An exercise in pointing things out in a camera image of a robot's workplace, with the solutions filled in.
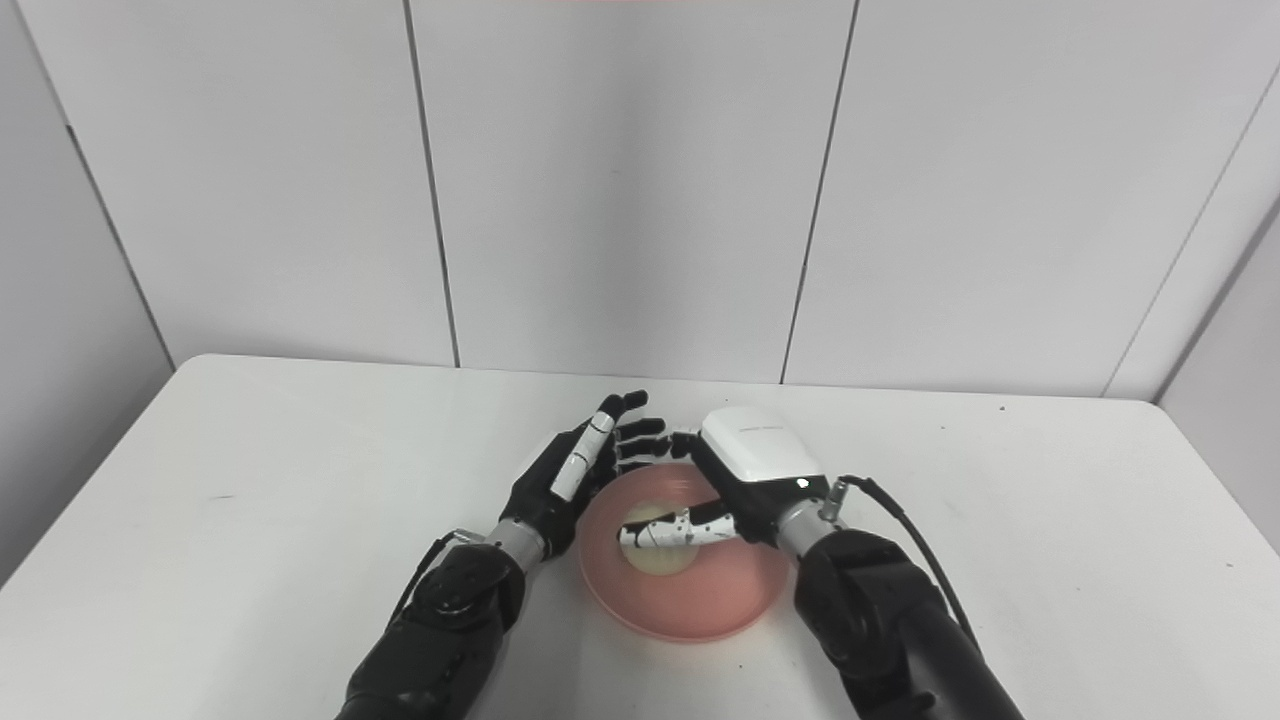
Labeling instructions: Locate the cream steamed bun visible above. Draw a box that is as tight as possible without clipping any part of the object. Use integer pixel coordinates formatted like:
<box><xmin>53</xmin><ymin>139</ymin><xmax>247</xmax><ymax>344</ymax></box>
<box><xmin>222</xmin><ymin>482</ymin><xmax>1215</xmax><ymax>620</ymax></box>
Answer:
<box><xmin>620</xmin><ymin>504</ymin><xmax>697</xmax><ymax>579</ymax></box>

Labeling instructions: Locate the pink round plate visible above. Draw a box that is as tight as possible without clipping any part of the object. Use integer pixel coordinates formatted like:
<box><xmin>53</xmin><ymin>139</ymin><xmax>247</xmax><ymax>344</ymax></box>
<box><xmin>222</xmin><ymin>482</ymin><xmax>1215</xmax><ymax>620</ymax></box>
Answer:
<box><xmin>577</xmin><ymin>462</ymin><xmax>794</xmax><ymax>643</ymax></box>

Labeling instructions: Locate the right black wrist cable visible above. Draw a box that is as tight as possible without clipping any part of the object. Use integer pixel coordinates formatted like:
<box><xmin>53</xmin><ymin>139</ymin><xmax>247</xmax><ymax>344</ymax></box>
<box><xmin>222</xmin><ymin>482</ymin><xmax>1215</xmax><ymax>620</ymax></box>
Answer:
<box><xmin>822</xmin><ymin>475</ymin><xmax>983</xmax><ymax>653</ymax></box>

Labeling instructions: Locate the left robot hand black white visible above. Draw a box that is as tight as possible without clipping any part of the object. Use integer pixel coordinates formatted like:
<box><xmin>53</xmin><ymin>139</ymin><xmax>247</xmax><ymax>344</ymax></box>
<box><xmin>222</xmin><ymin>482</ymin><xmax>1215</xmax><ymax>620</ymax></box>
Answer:
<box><xmin>498</xmin><ymin>389</ymin><xmax>671</xmax><ymax>559</ymax></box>

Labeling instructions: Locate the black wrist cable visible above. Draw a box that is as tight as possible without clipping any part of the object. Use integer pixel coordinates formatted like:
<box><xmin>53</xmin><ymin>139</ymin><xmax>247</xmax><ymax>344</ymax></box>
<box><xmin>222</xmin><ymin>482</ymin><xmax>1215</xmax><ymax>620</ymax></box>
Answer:
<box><xmin>386</xmin><ymin>529</ymin><xmax>487</xmax><ymax>629</ymax></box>
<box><xmin>822</xmin><ymin>475</ymin><xmax>983</xmax><ymax>653</ymax></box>

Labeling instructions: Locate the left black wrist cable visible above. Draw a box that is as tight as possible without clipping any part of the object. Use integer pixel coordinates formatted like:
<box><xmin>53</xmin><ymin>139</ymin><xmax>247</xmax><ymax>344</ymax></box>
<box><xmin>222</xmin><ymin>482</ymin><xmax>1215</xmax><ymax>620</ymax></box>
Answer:
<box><xmin>386</xmin><ymin>529</ymin><xmax>487</xmax><ymax>629</ymax></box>

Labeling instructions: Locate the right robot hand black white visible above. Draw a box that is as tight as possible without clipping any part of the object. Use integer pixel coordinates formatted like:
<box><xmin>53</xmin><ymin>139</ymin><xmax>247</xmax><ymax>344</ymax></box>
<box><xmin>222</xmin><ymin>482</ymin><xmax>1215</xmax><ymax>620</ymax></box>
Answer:
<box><xmin>618</xmin><ymin>404</ymin><xmax>831</xmax><ymax>555</ymax></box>

